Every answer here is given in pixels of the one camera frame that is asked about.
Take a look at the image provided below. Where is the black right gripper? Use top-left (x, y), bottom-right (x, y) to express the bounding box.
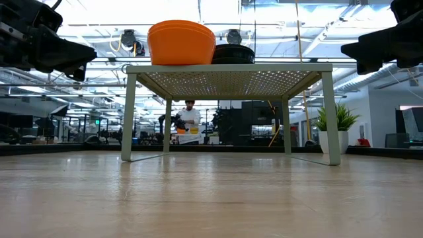
top-left (340, 9), bottom-right (423, 75)

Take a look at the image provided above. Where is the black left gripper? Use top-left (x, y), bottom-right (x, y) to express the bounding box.
top-left (0, 0), bottom-right (98, 82)

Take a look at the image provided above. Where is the black softbox lamp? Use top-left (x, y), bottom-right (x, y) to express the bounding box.
top-left (49, 104), bottom-right (69, 118)

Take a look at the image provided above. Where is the green potted plant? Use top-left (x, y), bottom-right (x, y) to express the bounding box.
top-left (313, 102), bottom-right (362, 155)

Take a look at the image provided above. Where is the person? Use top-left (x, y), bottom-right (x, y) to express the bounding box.
top-left (176, 99), bottom-right (202, 146)

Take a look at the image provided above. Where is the black bowl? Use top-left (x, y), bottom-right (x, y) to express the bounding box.
top-left (213, 43), bottom-right (256, 60)
top-left (211, 56), bottom-right (256, 65)

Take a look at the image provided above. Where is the green perforated metal shelf riser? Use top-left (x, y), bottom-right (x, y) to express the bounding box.
top-left (120, 63), bottom-right (342, 167)

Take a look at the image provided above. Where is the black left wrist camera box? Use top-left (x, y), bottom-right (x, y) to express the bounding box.
top-left (32, 3), bottom-right (64, 33)

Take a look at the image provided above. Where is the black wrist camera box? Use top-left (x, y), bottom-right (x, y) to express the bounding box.
top-left (390, 0), bottom-right (423, 24)
top-left (32, 3), bottom-right (64, 33)

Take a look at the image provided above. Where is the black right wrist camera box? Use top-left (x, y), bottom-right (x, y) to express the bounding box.
top-left (390, 0), bottom-right (423, 24)

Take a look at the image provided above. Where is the black ceiling cable reel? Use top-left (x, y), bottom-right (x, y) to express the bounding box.
top-left (225, 28), bottom-right (243, 46)
top-left (120, 28), bottom-right (147, 58)

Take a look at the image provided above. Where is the black aluminium rig frame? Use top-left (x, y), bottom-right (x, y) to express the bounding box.
top-left (0, 143), bottom-right (423, 161)

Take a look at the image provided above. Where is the black partition wall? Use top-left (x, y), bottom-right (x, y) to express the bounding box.
top-left (217, 100), bottom-right (292, 147)

